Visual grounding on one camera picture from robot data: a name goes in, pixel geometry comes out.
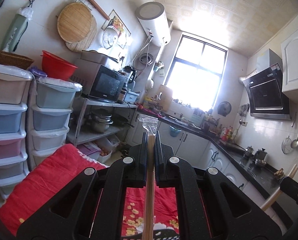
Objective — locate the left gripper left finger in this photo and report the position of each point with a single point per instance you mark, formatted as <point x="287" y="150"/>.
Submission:
<point x="91" y="205"/>

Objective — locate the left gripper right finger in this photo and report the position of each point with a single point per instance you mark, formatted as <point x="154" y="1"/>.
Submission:
<point x="209" y="205"/>

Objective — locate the wooden chopsticks pair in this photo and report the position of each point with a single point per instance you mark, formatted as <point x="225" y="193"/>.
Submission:
<point x="269" y="202"/>
<point x="150" y="124"/>

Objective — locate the hanging strainer ladle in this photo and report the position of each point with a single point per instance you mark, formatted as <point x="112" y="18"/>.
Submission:
<point x="287" y="144"/>

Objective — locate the metal teapot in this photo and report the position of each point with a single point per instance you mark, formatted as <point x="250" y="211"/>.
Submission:
<point x="260" y="154"/>

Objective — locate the dark green utensil basket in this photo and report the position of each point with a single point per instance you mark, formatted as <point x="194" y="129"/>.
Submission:
<point x="161" y="234"/>

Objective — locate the white lower cabinets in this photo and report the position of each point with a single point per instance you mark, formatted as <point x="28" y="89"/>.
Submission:
<point x="256" y="183"/>

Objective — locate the red floral tablecloth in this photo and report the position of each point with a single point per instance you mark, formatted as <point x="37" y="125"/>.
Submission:
<point x="50" y="176"/>

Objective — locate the stainless steel pot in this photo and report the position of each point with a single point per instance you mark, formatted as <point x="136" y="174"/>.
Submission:
<point x="100" y="120"/>

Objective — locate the metal storage shelf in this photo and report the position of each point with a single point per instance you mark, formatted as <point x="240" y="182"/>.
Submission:
<point x="80" y="129"/>

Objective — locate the black range hood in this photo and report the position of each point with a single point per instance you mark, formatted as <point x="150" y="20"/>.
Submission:
<point x="266" y="99"/>

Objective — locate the right plastic drawer tower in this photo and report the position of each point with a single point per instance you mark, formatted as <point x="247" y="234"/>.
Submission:
<point x="49" y="110"/>

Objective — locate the plastic drawer tower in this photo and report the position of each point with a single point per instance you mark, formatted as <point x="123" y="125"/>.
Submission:
<point x="49" y="110"/>
<point x="14" y="88"/>

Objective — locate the black microwave oven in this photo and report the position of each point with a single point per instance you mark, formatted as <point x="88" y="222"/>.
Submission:
<point x="99" y="81"/>

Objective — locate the window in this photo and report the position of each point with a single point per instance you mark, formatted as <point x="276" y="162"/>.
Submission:
<point x="196" y="72"/>

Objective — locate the white upper cabinet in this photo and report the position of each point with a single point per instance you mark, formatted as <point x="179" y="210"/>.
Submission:
<point x="290" y="67"/>

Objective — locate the red plastic basin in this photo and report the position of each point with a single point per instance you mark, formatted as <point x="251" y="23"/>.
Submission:
<point x="56" y="67"/>

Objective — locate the left plastic drawer tower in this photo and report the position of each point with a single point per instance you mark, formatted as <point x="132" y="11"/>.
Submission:
<point x="14" y="88"/>

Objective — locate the wicker basket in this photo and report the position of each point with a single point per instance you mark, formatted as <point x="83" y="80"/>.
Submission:
<point x="11" y="59"/>

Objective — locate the round bamboo tray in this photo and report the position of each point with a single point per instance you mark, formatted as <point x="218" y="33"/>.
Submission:
<point x="74" y="22"/>

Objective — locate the green hanging bag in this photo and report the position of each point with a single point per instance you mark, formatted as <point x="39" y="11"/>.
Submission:
<point x="16" y="29"/>

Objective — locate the white water heater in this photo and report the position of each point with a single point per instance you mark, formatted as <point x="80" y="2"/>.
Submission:
<point x="152" y="17"/>

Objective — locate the small wall fan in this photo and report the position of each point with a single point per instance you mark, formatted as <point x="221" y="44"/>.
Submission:
<point x="224" y="108"/>

